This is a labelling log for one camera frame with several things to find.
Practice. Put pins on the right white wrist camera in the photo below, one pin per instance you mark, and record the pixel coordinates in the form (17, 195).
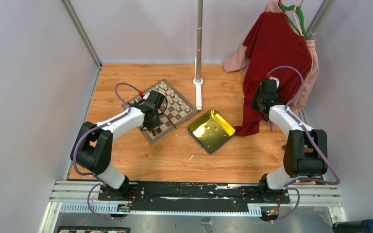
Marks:
(272, 81)

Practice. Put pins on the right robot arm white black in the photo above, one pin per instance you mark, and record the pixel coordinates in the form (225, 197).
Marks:
(306, 148)

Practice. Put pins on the wooden folding chess board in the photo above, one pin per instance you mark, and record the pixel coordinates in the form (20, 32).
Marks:
(175, 114)

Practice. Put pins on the green clothes hanger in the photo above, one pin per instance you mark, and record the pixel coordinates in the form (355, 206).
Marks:
(295, 17)

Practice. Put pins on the pink garment on hanger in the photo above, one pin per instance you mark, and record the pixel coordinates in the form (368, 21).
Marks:
(238, 62)

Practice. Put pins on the red shirt on hanger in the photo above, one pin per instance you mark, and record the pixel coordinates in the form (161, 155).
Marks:
(272, 46)

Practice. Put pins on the grey metal stand pole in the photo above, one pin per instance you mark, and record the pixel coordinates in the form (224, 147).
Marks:
(198, 60)

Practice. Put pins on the gold metal tray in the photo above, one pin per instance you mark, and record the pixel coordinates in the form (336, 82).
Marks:
(211, 131)

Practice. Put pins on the dark blue bottle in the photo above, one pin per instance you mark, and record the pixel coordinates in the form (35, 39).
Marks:
(363, 226)

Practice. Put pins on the aluminium rail frame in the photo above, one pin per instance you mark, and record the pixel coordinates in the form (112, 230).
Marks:
(74, 208)

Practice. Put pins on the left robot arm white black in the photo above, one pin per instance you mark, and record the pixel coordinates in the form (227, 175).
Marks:
(92, 151)

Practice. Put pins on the white stand base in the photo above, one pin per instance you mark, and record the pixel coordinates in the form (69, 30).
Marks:
(198, 93)

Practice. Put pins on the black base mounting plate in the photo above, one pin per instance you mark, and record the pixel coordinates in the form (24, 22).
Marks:
(192, 197)

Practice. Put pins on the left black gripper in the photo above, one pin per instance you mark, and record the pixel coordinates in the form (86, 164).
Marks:
(155, 124)

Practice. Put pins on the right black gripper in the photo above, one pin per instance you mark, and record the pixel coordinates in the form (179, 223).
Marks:
(254, 104)

